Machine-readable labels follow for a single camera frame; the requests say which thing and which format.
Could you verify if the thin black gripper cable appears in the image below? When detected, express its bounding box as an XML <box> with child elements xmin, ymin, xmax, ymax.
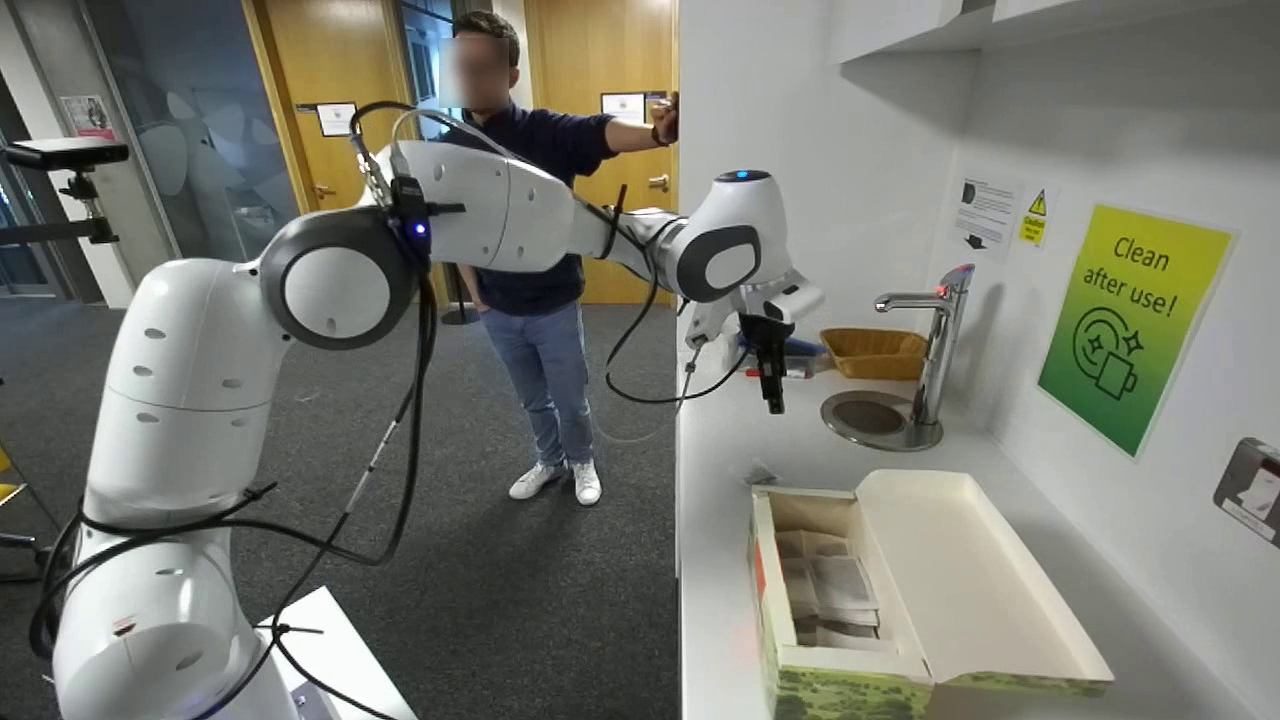
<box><xmin>595</xmin><ymin>180</ymin><xmax>750</xmax><ymax>412</ymax></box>

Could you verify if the green cardboard tea bag box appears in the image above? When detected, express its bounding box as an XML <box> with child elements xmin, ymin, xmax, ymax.
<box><xmin>742</xmin><ymin>465</ymin><xmax>1120</xmax><ymax>720</ymax></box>

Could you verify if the wooden door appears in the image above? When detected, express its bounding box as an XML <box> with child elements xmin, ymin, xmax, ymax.
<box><xmin>525</xmin><ymin>0</ymin><xmax>684</xmax><ymax>311</ymax></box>
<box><xmin>249</xmin><ymin>0</ymin><xmax>417</xmax><ymax>222</ymax></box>

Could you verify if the white robot base platform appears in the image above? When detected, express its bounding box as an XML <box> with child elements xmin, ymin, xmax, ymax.
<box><xmin>255</xmin><ymin>584</ymin><xmax>421</xmax><ymax>720</ymax></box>

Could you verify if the wall power socket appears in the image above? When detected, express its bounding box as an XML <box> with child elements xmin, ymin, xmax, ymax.
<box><xmin>1208</xmin><ymin>433</ymin><xmax>1280</xmax><ymax>552</ymax></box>

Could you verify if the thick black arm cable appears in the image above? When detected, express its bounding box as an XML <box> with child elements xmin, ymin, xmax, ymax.
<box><xmin>342</xmin><ymin>97</ymin><xmax>449</xmax><ymax>573</ymax></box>

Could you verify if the black base cable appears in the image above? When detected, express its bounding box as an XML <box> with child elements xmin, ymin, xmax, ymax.
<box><xmin>28</xmin><ymin>475</ymin><xmax>406</xmax><ymax>720</ymax></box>

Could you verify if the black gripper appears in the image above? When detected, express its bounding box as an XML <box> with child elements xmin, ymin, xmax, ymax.
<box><xmin>737</xmin><ymin>301</ymin><xmax>800</xmax><ymax>418</ymax></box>

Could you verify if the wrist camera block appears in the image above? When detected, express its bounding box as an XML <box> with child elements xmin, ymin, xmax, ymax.
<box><xmin>762</xmin><ymin>268</ymin><xmax>832</xmax><ymax>333</ymax></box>

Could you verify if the white door sign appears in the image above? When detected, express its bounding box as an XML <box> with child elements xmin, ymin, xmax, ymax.
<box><xmin>595</xmin><ymin>87</ymin><xmax>654</xmax><ymax>134</ymax></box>
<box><xmin>310</xmin><ymin>100</ymin><xmax>364</xmax><ymax>140</ymax></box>

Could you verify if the yellow triangle warning sticker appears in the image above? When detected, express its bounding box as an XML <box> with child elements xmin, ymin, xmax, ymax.
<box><xmin>1012</xmin><ymin>185</ymin><xmax>1057</xmax><ymax>254</ymax></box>

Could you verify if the white notice label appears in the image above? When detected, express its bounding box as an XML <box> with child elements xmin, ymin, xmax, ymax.
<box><xmin>949</xmin><ymin>171</ymin><xmax>1023</xmax><ymax>261</ymax></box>

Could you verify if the green clean after use poster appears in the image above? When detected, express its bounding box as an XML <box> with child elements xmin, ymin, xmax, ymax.
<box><xmin>1036</xmin><ymin>199</ymin><xmax>1234</xmax><ymax>460</ymax></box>

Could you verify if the white paper tea bag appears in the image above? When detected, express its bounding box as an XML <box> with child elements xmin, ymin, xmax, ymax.
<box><xmin>790</xmin><ymin>550</ymin><xmax>879</xmax><ymax>609</ymax></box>
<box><xmin>794</xmin><ymin>588</ymin><xmax>889</xmax><ymax>651</ymax></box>

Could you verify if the chrome hot water tap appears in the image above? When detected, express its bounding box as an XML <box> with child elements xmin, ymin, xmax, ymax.
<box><xmin>871</xmin><ymin>261</ymin><xmax>979</xmax><ymax>451</ymax></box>

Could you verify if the person in navy sweater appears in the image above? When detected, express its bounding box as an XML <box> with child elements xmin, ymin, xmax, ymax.
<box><xmin>422</xmin><ymin>7</ymin><xmax>684</xmax><ymax>513</ymax></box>

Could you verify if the small wall notice paper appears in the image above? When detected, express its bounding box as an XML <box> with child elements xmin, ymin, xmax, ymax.
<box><xmin>56</xmin><ymin>87</ymin><xmax>120</xmax><ymax>140</ymax></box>

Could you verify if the round metal drain tray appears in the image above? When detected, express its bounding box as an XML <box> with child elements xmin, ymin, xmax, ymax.
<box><xmin>815</xmin><ymin>385</ymin><xmax>949</xmax><ymax>455</ymax></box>

